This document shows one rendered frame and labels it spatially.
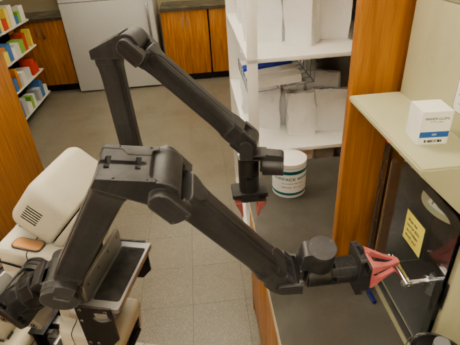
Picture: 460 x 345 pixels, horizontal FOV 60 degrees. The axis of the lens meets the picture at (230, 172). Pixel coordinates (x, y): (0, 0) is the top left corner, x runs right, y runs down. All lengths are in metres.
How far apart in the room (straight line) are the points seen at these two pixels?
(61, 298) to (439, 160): 0.73
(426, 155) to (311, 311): 0.60
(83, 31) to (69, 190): 4.75
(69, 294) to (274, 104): 1.45
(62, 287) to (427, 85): 0.80
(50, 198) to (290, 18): 1.31
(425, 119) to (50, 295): 0.75
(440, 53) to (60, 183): 0.83
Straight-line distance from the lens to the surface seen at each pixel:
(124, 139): 1.14
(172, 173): 0.60
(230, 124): 1.02
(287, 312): 1.16
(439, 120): 0.74
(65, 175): 1.00
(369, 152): 1.08
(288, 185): 1.51
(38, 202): 0.97
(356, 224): 1.21
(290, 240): 1.36
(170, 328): 2.35
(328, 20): 2.00
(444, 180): 0.70
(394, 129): 0.79
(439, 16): 0.85
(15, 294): 0.97
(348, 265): 0.89
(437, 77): 0.85
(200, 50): 5.68
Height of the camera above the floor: 1.84
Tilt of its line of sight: 32 degrees down
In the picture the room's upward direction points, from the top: 4 degrees counter-clockwise
